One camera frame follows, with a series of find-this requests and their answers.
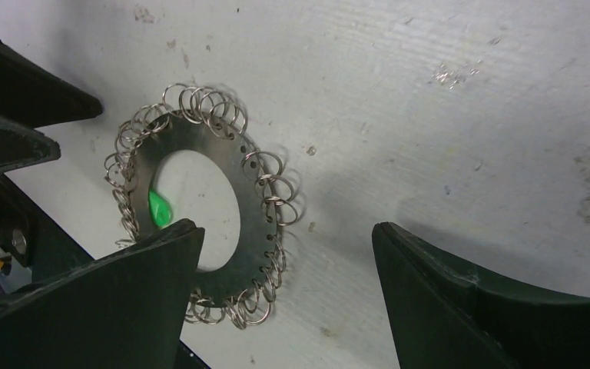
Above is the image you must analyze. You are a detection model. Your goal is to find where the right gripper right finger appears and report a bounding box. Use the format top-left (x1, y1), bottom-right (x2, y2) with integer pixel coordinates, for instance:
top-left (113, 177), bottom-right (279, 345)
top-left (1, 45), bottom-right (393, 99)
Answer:
top-left (372, 222), bottom-right (590, 368)

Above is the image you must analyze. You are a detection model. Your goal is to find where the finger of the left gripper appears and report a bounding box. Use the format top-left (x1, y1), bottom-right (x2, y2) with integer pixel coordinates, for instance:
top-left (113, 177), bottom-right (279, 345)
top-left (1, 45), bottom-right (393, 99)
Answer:
top-left (0, 116), bottom-right (61, 174)
top-left (0, 39), bottom-right (104, 128)

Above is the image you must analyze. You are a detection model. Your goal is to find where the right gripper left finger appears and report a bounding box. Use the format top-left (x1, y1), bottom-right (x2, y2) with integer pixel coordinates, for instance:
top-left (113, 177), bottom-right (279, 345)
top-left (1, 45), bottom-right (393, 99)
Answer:
top-left (0, 218), bottom-right (207, 369)

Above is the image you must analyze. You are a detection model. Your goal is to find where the silver keyring disc with rings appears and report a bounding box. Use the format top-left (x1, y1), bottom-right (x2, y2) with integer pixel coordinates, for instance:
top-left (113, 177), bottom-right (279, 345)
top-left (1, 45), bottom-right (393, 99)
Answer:
top-left (104, 82), bottom-right (300, 330)

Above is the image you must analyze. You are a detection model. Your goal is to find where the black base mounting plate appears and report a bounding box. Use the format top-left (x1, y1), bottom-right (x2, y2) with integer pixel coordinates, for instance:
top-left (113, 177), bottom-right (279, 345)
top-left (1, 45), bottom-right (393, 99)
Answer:
top-left (0, 173), bottom-right (210, 369)

